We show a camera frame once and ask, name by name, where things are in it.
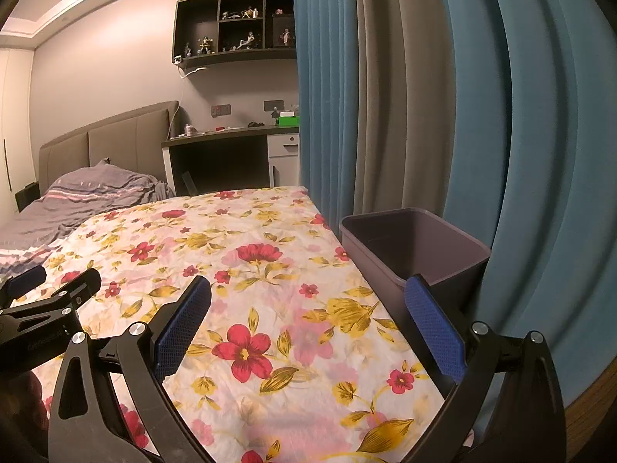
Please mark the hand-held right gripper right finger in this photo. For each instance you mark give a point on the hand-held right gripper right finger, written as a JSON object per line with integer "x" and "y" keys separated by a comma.
{"x": 434, "y": 328}

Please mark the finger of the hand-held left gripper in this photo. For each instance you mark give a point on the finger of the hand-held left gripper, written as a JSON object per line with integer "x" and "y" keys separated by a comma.
{"x": 72, "y": 289}
{"x": 24, "y": 282}

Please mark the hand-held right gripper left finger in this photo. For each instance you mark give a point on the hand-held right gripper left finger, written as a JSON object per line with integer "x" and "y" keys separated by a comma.
{"x": 183, "y": 323}

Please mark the grey plastic bin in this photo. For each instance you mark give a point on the grey plastic bin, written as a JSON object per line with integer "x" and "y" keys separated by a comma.
{"x": 414, "y": 241}

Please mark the grey striped blanket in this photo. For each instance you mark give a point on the grey striped blanket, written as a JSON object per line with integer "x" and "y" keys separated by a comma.
{"x": 72, "y": 202}

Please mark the floral tablecloth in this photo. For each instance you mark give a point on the floral tablecloth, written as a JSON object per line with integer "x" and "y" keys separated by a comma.
{"x": 289, "y": 299}

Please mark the white wardrobe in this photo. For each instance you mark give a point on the white wardrobe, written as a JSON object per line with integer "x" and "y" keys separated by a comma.
{"x": 17, "y": 130}

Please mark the grey upholstered headboard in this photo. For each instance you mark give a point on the grey upholstered headboard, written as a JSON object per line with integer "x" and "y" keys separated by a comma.
{"x": 125, "y": 140}

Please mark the dark topped desk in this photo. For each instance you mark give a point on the dark topped desk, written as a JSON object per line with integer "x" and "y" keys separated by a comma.
{"x": 217, "y": 164}

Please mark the white drawer cabinet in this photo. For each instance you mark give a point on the white drawer cabinet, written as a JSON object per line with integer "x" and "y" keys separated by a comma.
{"x": 284, "y": 159}

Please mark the blue and grey curtain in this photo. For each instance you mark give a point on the blue and grey curtain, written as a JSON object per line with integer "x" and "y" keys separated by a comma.
{"x": 482, "y": 106}

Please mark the green box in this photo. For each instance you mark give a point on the green box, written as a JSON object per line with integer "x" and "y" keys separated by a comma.
{"x": 289, "y": 119}

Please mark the collection of figurines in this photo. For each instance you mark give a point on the collection of figurines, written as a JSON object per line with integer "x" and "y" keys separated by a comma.
{"x": 248, "y": 41}

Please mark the black bed frame corner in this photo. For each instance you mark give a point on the black bed frame corner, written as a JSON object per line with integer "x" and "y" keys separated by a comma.
{"x": 26, "y": 197}

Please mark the wall socket with red display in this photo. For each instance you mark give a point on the wall socket with red display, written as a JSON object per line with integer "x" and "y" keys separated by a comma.
{"x": 221, "y": 110}

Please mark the grey wall socket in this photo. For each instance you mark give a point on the grey wall socket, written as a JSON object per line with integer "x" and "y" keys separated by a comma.
{"x": 274, "y": 105}

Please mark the dark wall shelf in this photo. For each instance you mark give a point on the dark wall shelf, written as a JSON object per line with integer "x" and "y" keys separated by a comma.
{"x": 197, "y": 24}

